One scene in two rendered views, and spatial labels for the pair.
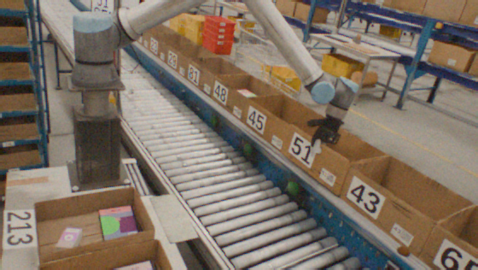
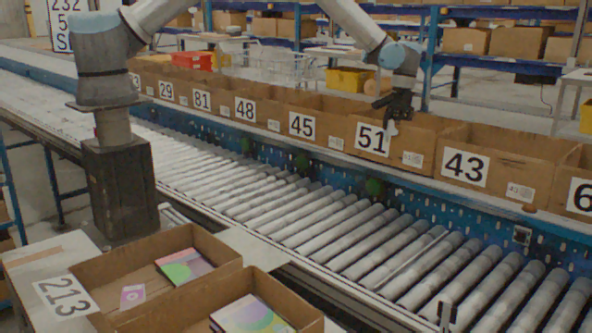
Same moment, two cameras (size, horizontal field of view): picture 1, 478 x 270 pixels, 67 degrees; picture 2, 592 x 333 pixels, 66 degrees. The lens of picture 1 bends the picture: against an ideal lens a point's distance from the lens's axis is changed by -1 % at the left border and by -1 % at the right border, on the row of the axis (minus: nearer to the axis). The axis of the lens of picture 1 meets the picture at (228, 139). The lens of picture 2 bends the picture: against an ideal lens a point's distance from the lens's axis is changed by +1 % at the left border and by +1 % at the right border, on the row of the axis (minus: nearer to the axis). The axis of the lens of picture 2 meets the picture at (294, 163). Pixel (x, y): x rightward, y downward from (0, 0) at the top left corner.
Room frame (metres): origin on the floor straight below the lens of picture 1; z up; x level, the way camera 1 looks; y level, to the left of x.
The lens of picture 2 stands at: (-0.10, 0.27, 1.54)
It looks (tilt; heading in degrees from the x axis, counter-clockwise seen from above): 21 degrees down; 349
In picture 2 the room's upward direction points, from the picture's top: straight up
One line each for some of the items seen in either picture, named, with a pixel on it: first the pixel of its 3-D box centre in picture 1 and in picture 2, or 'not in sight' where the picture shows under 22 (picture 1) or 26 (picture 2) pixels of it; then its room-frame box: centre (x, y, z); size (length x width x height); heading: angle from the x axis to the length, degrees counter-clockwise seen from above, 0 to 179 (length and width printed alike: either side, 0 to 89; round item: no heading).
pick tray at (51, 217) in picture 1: (94, 225); (158, 277); (1.02, 0.44, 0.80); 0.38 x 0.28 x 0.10; 122
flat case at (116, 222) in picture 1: (119, 224); (188, 268); (1.08, 0.37, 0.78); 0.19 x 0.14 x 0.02; 28
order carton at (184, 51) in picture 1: (192, 61); (191, 88); (2.86, 0.39, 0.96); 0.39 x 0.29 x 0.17; 35
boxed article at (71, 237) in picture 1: (69, 242); (133, 302); (0.94, 0.50, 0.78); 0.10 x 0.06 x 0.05; 5
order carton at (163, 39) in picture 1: (172, 48); (159, 80); (3.18, 0.62, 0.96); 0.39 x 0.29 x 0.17; 35
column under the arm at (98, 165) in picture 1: (96, 143); (121, 185); (1.43, 0.59, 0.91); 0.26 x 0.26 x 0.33; 30
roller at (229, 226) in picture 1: (253, 219); (342, 229); (1.30, -0.17, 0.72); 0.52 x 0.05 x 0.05; 126
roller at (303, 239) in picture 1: (281, 248); (388, 250); (1.15, -0.29, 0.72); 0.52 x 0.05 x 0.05; 126
